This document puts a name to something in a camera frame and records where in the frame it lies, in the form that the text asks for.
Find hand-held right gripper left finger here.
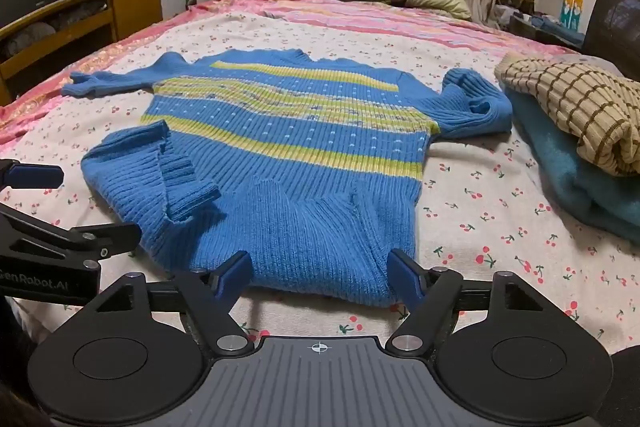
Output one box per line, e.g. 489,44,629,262
94,251,255,354

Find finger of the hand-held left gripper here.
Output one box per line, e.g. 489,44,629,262
0,159,65,190
0,202,143,270

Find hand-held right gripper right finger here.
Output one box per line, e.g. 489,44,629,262
387,248,547,354

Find blue striped knit sweater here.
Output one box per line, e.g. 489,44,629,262
61,48,513,308

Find blue clothes pile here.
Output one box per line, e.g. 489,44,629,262
530,14,586,48

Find cherry print bedsheet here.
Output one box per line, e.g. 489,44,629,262
0,4,640,358

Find teal folded garment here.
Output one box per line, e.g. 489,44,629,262
505,89,640,243

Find wooden cabinet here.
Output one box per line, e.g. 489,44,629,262
0,0,165,105

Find beige checked knit sweater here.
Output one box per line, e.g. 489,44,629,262
495,54,640,178

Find pink striped blanket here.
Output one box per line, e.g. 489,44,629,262
0,0,581,145

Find dark wooden nightstand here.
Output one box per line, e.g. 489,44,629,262
497,0,586,52

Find white printed pillow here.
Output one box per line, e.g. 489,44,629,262
570,49,632,82

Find yellow blue bottle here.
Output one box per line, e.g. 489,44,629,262
560,0,583,30

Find dark brown headboard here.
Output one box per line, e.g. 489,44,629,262
582,0,640,82

